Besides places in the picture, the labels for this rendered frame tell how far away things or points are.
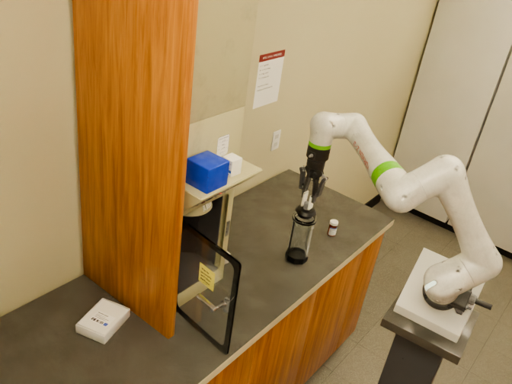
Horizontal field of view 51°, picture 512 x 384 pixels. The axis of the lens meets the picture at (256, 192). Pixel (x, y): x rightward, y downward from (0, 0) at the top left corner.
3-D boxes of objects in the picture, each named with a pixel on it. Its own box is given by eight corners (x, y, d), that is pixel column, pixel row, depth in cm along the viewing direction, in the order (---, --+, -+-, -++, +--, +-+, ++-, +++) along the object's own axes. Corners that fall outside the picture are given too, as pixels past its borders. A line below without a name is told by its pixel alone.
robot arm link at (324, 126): (308, 107, 209) (318, 117, 200) (337, 107, 213) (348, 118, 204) (302, 139, 216) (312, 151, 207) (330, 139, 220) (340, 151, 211)
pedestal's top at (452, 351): (476, 320, 227) (480, 313, 225) (457, 365, 203) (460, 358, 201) (405, 286, 241) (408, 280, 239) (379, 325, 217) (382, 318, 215)
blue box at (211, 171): (184, 182, 174) (186, 158, 169) (205, 173, 181) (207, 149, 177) (206, 194, 169) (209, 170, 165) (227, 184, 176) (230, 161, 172)
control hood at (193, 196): (173, 210, 177) (174, 184, 172) (236, 180, 200) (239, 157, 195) (198, 225, 171) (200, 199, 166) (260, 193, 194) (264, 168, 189)
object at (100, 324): (75, 332, 187) (75, 324, 185) (102, 305, 201) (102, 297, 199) (104, 344, 184) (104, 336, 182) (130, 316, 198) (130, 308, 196)
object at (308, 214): (289, 214, 229) (292, 201, 226) (302, 207, 236) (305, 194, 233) (307, 223, 225) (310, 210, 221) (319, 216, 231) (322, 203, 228)
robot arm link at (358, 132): (376, 161, 185) (366, 185, 192) (404, 160, 189) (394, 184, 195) (339, 107, 212) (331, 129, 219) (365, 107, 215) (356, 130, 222)
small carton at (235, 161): (220, 171, 183) (222, 155, 180) (230, 168, 187) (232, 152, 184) (230, 177, 181) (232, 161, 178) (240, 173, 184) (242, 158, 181)
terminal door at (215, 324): (173, 306, 198) (179, 216, 178) (228, 356, 181) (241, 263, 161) (171, 307, 197) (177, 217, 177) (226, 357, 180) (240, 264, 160)
